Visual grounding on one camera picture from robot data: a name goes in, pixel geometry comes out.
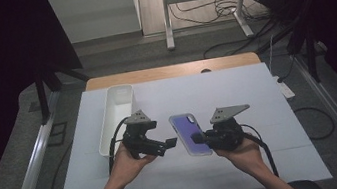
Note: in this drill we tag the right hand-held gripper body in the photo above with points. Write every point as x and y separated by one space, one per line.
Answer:
226 134

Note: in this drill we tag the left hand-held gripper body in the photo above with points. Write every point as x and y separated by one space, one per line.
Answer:
138 139

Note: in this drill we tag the iridescent phone case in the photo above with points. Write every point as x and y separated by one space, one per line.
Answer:
184 129

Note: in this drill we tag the person's right hand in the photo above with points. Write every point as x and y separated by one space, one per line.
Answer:
248 158

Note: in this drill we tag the person's left hand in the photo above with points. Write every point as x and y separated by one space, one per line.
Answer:
125 170

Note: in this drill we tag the long white plastic bin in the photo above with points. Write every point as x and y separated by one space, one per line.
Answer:
118 107

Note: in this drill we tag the white table mat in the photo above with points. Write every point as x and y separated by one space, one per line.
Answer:
190 94

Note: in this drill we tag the wooden table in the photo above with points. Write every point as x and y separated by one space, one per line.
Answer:
169 71

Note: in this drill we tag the white power strip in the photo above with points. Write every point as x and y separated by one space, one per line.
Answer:
285 88

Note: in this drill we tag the black floor frames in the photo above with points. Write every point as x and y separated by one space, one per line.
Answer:
57 133

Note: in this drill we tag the person's right leg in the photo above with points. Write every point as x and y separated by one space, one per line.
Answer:
306 187

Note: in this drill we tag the black metal stand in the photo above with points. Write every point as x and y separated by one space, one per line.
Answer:
309 49
42 93

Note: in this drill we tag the white cabinet panel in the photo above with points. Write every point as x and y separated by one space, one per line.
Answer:
94 14

